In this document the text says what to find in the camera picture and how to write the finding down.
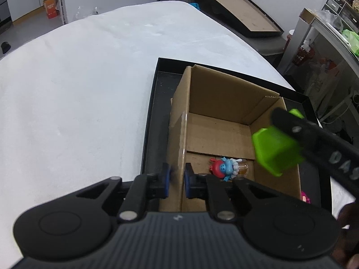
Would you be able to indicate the person's right hand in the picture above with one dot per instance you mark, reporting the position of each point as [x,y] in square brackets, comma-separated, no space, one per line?
[349,229]

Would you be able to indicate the green packet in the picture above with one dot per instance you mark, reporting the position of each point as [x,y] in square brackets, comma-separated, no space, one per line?
[350,40]

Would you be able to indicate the clear plastic bag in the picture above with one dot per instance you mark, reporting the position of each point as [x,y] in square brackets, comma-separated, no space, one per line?
[84,12]

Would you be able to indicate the black desk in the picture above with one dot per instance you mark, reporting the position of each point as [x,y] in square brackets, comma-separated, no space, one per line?
[298,33]

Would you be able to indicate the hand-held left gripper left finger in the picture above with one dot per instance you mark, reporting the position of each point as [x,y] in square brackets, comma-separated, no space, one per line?
[167,180]

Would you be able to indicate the black shallow tray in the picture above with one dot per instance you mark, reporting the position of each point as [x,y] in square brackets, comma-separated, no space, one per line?
[160,103]

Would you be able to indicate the orange cardboard box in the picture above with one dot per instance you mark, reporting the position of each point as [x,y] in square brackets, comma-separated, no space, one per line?
[51,5]

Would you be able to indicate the pink haired doll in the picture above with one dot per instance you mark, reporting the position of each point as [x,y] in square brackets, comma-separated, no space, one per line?
[305,197]

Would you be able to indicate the white metal rack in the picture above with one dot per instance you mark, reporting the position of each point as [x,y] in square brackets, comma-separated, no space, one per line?
[62,0]

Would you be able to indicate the brown cardboard box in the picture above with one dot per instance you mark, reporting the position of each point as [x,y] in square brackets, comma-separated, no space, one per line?
[224,95]

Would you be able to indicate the white tote bag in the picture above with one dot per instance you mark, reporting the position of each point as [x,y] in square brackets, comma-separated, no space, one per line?
[322,84]

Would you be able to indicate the green hexagonal block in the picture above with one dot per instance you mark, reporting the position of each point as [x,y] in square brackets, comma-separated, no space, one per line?
[276,152]

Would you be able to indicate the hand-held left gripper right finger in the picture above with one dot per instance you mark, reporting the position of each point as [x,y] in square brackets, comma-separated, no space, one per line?
[187,182]

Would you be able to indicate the black tray with cardboard bottom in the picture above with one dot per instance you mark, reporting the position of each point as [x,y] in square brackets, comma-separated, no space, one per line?
[241,11]

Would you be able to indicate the blue and red toy figure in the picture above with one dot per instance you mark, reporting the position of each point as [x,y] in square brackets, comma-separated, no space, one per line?
[224,168]

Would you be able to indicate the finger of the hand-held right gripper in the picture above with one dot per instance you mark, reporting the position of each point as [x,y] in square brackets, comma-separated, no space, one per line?
[291,127]

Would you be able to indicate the black shoe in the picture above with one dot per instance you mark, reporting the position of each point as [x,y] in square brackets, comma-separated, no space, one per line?
[5,47]

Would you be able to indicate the grey drawer organiser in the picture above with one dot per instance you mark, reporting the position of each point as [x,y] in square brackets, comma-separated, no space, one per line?
[336,4]

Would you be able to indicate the red basket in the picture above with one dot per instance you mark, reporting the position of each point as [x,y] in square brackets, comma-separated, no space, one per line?
[303,56]

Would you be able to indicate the white table cloth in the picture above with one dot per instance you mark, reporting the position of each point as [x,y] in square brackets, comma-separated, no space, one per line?
[84,89]

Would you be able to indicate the small blue object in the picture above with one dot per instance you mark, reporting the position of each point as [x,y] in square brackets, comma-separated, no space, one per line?
[195,6]

